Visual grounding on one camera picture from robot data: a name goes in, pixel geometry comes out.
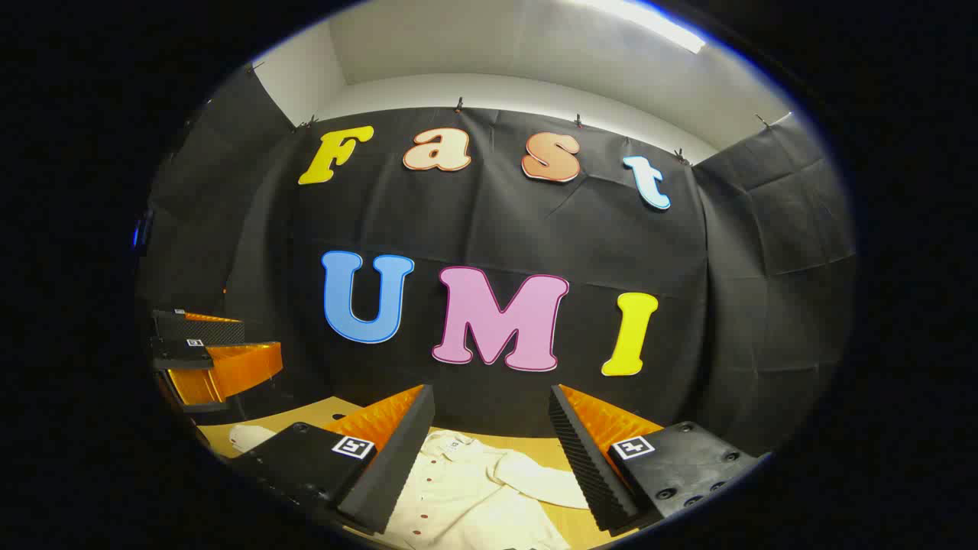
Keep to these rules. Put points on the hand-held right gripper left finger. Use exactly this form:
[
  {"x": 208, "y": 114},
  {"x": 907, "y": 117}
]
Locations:
[{"x": 393, "y": 466}]

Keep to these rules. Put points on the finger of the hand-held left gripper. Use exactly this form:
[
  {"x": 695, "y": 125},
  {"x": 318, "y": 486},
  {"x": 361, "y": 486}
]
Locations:
[
  {"x": 206, "y": 330},
  {"x": 237, "y": 370}
]

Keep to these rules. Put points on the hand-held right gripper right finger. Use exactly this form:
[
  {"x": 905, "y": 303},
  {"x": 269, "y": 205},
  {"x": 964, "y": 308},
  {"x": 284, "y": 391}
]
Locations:
[{"x": 584, "y": 466}]

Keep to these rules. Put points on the cream button-up shirt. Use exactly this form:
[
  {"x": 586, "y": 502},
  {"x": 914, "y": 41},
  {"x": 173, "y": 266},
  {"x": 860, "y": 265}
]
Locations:
[{"x": 466, "y": 496}]

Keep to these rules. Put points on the black backdrop cloth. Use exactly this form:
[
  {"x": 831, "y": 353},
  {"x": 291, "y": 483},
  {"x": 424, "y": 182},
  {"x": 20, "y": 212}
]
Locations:
[{"x": 489, "y": 221}]

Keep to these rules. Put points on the row of black cloth clips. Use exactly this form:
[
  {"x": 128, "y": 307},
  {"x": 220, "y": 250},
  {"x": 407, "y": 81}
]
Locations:
[{"x": 459, "y": 104}]

